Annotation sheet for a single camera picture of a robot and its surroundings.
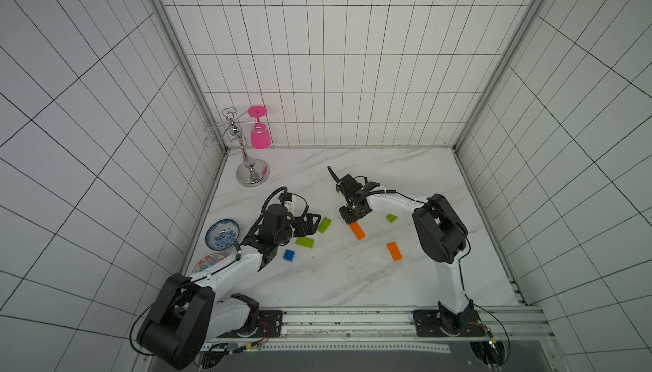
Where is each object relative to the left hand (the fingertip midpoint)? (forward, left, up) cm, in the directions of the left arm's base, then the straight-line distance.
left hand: (308, 222), depth 87 cm
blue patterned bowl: (-2, +32, -6) cm, 33 cm away
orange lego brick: (0, -18, -7) cm, 19 cm away
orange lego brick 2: (-7, -31, -8) cm, 33 cm away
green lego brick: (+3, -6, -6) cm, 9 cm away
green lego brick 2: (-4, +1, -7) cm, 8 cm away
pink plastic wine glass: (+35, +22, +7) cm, 42 cm away
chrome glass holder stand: (+27, +27, -7) cm, 39 cm away
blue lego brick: (-9, +6, -6) cm, 13 cm away
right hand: (+9, -16, -8) cm, 20 cm away
